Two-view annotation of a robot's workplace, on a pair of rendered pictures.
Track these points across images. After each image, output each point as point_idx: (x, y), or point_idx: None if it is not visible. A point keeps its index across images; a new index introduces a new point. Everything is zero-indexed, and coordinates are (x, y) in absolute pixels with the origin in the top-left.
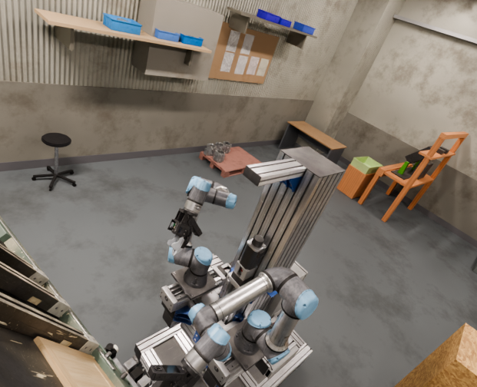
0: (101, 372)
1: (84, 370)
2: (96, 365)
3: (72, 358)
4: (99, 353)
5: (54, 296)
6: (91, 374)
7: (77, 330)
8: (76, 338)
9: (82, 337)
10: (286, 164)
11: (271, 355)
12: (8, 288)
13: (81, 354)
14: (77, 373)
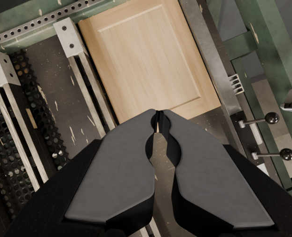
0: (111, 22)
1: (134, 68)
2: (99, 26)
3: (123, 85)
4: (79, 15)
5: None
6: (133, 54)
7: (77, 72)
8: (96, 80)
9: (90, 69)
10: None
11: None
12: (53, 166)
13: (99, 58)
14: (153, 92)
